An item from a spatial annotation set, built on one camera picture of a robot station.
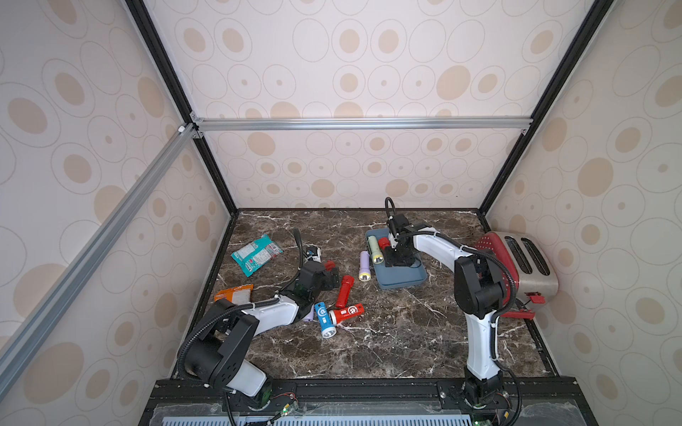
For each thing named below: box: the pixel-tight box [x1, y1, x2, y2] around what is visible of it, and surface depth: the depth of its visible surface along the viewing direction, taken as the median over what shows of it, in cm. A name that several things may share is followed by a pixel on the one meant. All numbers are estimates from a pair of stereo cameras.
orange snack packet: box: [214, 284, 254, 305], surface depth 94 cm
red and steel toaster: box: [476, 230, 560, 320], surface depth 83 cm
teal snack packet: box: [230, 234, 284, 278], surface depth 105 cm
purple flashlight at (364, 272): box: [357, 250, 372, 283], surface depth 99 cm
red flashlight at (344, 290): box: [335, 275, 356, 308], surface depth 94 cm
